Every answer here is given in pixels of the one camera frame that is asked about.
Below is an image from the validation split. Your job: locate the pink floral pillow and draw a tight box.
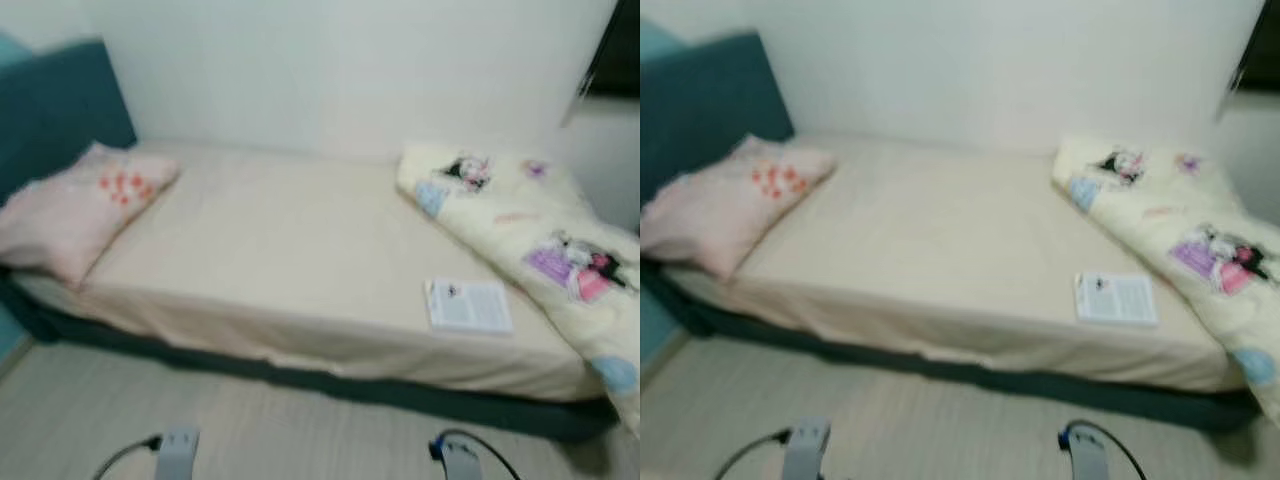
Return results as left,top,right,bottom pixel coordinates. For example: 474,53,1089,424
640,134,838,282
0,142,182,290

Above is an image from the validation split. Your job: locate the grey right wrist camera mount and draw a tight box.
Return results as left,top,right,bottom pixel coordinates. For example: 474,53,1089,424
1068,432,1112,480
440,438,485,480

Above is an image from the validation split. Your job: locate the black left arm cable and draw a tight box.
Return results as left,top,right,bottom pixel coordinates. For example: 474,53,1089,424
92,434,164,480
712,428,794,480

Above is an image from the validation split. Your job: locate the cream cartoon print blanket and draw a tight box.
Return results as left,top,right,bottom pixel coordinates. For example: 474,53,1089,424
397,143,641,437
1052,135,1280,427

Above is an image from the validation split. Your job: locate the teal upholstered bed frame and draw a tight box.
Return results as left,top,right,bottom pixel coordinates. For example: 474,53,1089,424
0,38,617,446
640,30,1263,434

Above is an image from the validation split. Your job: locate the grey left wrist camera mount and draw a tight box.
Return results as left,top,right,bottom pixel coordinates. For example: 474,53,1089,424
155,427,201,480
782,420,832,480

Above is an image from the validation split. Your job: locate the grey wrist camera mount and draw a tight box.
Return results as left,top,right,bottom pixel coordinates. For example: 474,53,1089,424
1068,432,1112,480
440,438,485,480
782,420,832,480
155,427,201,480

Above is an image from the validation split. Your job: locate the white paperback book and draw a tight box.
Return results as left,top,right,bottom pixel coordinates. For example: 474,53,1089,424
1074,270,1160,329
425,278,516,336

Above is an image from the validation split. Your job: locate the cream sheeted mattress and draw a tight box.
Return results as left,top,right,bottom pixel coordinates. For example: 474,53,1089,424
660,134,1251,393
10,140,607,403

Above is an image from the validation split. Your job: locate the black window blind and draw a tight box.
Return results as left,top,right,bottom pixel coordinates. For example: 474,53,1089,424
1235,0,1280,97

